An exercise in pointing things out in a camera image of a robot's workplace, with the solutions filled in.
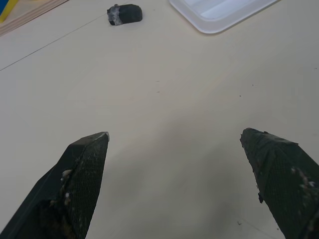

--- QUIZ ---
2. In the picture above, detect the black eraser with clear wrap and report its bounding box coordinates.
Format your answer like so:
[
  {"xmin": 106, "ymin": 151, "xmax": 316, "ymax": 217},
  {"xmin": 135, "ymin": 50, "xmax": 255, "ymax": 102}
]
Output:
[{"xmin": 107, "ymin": 3, "xmax": 143, "ymax": 26}]

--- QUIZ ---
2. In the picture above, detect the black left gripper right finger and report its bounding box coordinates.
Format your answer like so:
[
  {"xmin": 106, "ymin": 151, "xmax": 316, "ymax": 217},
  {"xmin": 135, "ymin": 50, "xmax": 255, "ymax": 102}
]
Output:
[{"xmin": 240, "ymin": 127, "xmax": 319, "ymax": 239}]

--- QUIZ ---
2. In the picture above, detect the yellow and blue block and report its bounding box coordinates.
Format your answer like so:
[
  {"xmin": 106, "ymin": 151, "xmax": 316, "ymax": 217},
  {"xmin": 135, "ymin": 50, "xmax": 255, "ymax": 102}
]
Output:
[{"xmin": 0, "ymin": 0, "xmax": 17, "ymax": 23}]

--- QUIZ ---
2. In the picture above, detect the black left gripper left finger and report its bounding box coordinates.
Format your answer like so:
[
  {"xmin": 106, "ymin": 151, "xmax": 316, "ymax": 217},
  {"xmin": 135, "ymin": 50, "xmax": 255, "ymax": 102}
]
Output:
[{"xmin": 0, "ymin": 131, "xmax": 110, "ymax": 239}]

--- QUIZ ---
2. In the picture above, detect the white plastic tray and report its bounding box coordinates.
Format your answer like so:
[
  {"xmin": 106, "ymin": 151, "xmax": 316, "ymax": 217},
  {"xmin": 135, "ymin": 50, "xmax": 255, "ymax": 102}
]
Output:
[{"xmin": 168, "ymin": 0, "xmax": 283, "ymax": 34}]

